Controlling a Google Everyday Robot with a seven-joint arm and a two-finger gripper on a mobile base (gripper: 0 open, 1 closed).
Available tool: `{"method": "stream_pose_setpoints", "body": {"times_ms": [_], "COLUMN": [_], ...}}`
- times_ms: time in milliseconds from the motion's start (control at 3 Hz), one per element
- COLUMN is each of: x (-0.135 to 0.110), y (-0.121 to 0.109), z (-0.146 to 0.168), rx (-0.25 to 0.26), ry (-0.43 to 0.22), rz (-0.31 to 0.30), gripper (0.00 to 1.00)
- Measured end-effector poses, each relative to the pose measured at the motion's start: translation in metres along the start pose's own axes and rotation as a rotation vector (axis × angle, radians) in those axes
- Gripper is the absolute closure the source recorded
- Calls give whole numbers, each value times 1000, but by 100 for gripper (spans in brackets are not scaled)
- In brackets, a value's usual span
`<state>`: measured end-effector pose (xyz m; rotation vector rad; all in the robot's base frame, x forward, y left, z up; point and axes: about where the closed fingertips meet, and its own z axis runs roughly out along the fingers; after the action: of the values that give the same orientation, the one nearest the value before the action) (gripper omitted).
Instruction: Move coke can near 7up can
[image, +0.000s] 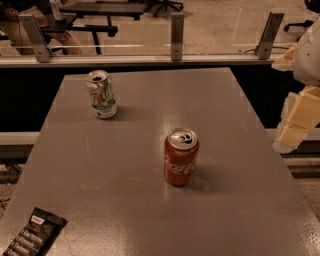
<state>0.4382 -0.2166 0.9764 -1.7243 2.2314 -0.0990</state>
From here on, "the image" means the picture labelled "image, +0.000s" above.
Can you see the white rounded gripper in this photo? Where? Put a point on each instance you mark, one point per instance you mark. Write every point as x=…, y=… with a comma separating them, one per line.
x=308, y=60

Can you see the red coke can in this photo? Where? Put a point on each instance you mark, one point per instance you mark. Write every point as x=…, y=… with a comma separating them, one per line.
x=181, y=147

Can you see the white green 7up can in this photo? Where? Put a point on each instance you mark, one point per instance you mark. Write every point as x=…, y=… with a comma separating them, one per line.
x=99, y=86

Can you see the black office chair base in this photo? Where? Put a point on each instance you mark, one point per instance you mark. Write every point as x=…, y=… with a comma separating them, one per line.
x=163, y=5

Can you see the black background desk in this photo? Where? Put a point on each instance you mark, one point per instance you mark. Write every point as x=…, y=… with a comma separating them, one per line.
x=107, y=9

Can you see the black snack bag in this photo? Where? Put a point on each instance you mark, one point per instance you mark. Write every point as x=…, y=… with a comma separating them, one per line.
x=36, y=238

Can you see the seated person in background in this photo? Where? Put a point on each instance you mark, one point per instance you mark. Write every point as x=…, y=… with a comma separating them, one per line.
x=10, y=24

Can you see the right metal rail bracket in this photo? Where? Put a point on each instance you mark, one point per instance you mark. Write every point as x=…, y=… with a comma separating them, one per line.
x=264, y=48

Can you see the metal rail bracket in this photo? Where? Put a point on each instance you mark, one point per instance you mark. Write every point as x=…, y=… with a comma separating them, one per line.
x=40, y=49
x=264, y=48
x=177, y=31

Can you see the middle metal rail bracket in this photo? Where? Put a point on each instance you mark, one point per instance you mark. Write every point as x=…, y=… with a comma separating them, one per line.
x=177, y=31

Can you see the left metal rail bracket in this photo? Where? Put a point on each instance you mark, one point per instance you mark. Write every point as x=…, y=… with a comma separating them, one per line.
x=40, y=49

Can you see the horizontal metal rail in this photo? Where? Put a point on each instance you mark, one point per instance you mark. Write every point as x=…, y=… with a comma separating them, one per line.
x=141, y=60

